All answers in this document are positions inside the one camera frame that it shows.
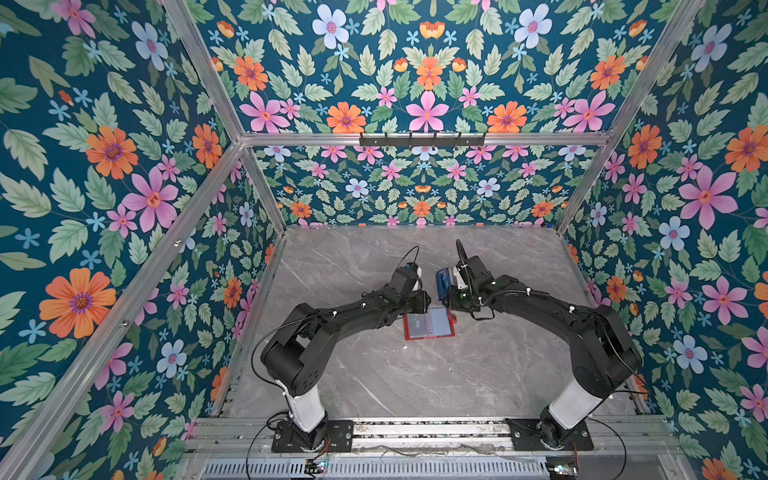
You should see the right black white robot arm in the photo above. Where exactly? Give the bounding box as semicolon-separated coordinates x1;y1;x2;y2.
436;256;642;450

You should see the black hook rail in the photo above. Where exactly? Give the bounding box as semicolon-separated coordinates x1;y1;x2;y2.
358;132;486;149

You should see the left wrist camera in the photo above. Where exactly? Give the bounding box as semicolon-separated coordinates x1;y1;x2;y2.
390;262;422;295

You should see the red card holder wallet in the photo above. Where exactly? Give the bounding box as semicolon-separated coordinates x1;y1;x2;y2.
404;307;456;341

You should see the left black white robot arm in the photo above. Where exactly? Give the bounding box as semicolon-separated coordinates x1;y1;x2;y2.
260;262;431;451

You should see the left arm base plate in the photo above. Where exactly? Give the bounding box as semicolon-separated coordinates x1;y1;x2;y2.
271;420;355;453

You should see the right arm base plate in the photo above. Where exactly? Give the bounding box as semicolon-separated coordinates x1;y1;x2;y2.
504;418;594;451

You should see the aluminium front rail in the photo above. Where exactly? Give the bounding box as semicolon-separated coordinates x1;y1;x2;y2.
187;415;683;455

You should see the white perforated cable tray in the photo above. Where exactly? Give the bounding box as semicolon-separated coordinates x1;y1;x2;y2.
202;457;549;479

